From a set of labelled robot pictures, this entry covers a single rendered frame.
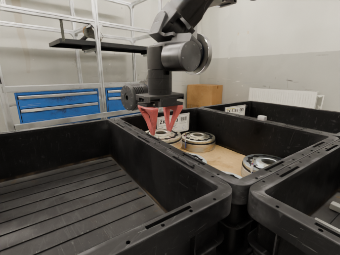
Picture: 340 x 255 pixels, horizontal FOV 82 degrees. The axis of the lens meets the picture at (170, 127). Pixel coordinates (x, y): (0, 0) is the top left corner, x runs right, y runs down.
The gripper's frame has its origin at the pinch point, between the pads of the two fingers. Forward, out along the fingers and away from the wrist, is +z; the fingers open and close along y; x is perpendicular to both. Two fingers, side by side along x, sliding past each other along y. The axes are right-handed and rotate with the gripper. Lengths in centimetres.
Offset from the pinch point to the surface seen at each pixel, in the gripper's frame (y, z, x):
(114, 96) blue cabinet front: 51, 16, 182
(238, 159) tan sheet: 15.3, 7.5, -12.6
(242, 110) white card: 44.3, 1.5, 7.8
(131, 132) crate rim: -10.3, -2.8, -5.6
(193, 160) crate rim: -8.6, -3.0, -22.2
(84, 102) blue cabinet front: 18, 19, 178
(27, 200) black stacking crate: -29.2, 7.2, -1.9
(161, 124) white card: 5.0, 1.1, 7.9
